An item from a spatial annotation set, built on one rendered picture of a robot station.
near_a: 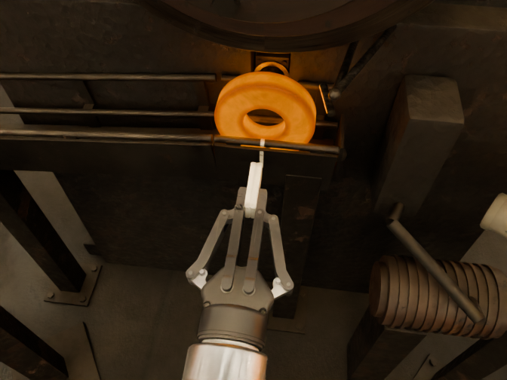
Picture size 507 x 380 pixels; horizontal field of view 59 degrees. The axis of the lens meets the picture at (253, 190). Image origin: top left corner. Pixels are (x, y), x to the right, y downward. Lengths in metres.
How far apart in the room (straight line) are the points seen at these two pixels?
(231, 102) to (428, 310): 0.47
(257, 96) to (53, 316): 0.98
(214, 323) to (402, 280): 0.40
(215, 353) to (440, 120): 0.41
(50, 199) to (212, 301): 1.18
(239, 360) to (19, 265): 1.14
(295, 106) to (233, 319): 0.32
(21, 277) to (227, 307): 1.09
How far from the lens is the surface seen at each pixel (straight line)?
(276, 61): 0.74
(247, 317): 0.49
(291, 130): 0.68
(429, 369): 1.33
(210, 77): 0.72
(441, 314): 0.83
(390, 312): 0.81
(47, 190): 1.67
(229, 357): 0.47
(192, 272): 0.53
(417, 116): 0.64
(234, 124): 0.69
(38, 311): 1.44
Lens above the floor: 1.22
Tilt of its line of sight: 54 degrees down
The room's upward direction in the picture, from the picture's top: straight up
